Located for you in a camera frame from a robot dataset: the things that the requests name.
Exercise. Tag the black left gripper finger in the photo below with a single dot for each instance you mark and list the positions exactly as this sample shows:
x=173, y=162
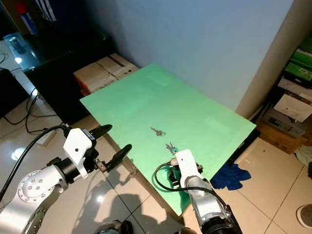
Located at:
x=121, y=157
x=102, y=129

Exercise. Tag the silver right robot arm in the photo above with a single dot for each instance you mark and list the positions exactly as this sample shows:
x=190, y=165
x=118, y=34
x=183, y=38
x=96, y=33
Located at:
x=209, y=207

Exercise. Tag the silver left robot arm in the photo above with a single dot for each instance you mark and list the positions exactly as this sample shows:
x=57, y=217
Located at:
x=36, y=192

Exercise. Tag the plain silver key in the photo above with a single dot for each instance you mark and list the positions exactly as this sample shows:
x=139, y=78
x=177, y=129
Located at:
x=157, y=131

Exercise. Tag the white power strip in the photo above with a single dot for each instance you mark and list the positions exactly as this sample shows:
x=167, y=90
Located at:
x=48, y=138

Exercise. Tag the cardboard box with red print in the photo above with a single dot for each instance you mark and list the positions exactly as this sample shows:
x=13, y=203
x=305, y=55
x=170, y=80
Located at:
x=92, y=77

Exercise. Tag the blue cloth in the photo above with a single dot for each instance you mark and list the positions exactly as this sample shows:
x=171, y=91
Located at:
x=229, y=176

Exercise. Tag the cardboard box with dark tape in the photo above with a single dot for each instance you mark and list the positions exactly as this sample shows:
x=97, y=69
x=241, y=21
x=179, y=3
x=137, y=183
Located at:
x=119, y=64

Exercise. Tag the black cabinet with glass top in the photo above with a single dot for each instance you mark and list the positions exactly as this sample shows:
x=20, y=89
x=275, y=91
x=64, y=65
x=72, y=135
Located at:
x=53, y=83

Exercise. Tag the green topped table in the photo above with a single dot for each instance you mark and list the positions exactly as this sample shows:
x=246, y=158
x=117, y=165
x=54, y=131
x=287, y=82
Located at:
x=180, y=105

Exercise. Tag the black box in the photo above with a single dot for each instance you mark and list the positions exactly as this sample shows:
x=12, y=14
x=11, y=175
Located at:
x=9, y=92

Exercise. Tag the striped cloth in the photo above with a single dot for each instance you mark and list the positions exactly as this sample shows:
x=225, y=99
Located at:
x=47, y=9

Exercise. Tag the red and blue bottle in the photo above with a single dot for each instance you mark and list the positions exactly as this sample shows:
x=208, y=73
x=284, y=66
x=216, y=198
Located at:
x=28, y=18

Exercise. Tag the shelf with boxes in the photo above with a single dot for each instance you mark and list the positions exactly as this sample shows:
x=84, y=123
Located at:
x=290, y=102

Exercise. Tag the grey shoe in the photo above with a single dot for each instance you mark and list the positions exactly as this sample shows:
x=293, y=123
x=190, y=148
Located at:
x=305, y=216

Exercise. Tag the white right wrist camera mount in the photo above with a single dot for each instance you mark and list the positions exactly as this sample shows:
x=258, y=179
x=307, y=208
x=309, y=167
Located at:
x=186, y=165

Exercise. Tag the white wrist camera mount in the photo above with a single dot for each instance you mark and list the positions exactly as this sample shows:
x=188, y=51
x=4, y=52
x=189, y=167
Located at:
x=77, y=146
x=186, y=165

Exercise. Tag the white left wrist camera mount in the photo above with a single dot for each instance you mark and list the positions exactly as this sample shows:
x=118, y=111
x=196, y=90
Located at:
x=77, y=146

